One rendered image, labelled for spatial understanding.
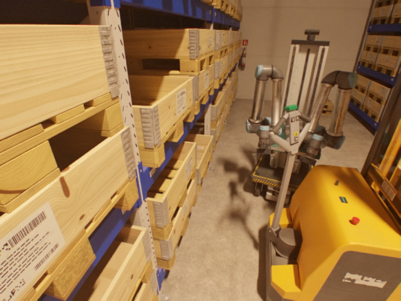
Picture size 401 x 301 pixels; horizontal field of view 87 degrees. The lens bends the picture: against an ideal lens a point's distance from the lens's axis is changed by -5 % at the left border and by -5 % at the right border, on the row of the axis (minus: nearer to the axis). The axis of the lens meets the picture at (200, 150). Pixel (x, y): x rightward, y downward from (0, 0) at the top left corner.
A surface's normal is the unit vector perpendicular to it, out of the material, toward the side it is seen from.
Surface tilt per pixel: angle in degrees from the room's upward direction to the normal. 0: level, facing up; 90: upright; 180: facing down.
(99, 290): 0
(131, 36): 90
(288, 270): 22
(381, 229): 0
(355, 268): 90
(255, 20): 90
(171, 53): 90
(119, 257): 0
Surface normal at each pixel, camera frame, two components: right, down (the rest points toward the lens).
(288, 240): 0.00, -0.88
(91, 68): 0.97, 0.11
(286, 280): -0.36, -0.86
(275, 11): -0.23, 0.47
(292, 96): -0.44, 0.43
